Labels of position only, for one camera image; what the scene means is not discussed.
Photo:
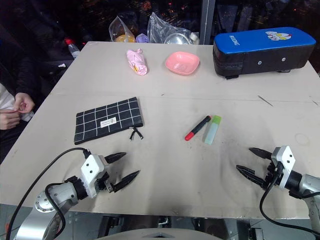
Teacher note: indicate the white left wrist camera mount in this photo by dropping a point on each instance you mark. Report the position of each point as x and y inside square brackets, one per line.
[91, 167]

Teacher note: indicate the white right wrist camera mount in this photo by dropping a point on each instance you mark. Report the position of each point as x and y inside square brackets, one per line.
[285, 156]

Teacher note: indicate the blue and black box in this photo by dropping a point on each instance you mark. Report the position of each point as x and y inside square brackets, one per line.
[262, 45]

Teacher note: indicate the person in dark jacket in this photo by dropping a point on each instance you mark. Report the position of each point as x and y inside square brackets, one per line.
[22, 75]

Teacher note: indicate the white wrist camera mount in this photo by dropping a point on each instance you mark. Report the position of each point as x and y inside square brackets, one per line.
[285, 156]
[91, 167]

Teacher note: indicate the grey metal post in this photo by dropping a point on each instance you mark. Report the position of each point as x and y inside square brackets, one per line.
[207, 22]

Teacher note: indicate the green highlighter pen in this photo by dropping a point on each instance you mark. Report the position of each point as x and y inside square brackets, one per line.
[211, 131]

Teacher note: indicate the clear plastic bag with food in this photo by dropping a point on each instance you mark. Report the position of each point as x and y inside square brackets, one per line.
[122, 32]

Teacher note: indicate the red and black marker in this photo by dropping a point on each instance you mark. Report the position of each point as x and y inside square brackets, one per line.
[197, 128]

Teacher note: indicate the pink folded cloth toy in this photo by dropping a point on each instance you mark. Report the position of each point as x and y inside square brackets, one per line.
[137, 62]

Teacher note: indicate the person's right hand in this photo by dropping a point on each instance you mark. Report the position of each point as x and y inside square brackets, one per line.
[8, 120]

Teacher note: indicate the black grid pencil pouch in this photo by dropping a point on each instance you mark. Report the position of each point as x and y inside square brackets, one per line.
[107, 117]

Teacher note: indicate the person's left hand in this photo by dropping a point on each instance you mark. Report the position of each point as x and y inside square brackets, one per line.
[25, 103]

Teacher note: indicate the white tissue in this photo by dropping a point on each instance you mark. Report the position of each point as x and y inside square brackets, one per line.
[27, 116]

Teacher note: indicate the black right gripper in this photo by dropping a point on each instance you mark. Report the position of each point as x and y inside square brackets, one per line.
[271, 175]

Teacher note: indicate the clear crumpled plastic bag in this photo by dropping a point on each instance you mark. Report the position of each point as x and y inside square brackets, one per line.
[160, 27]

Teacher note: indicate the plastic bottle with red cap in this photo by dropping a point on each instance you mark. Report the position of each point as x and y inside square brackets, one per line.
[73, 48]

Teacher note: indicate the pink plastic bowl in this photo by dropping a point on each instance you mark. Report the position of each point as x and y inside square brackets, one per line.
[182, 62]

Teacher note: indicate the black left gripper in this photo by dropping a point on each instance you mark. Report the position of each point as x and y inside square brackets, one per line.
[103, 183]

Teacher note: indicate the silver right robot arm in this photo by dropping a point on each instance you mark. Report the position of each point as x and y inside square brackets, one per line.
[308, 186]

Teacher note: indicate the purple small object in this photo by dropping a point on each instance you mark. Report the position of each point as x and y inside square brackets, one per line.
[142, 38]

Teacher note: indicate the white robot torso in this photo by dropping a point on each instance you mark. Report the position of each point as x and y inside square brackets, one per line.
[160, 236]

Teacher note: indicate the small white container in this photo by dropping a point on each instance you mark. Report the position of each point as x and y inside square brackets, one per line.
[194, 37]

